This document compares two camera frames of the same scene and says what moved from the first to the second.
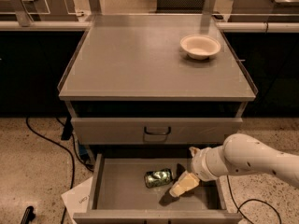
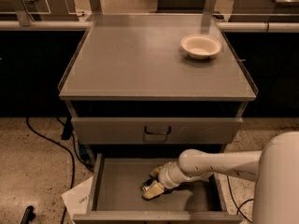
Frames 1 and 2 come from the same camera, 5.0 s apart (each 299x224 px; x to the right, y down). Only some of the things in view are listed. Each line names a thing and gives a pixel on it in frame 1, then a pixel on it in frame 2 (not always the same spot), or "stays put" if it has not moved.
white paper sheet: x=76 y=200 stays put
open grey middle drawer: x=135 y=189 stays put
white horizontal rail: x=222 y=26 stays put
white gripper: x=199 y=164 to x=164 y=177
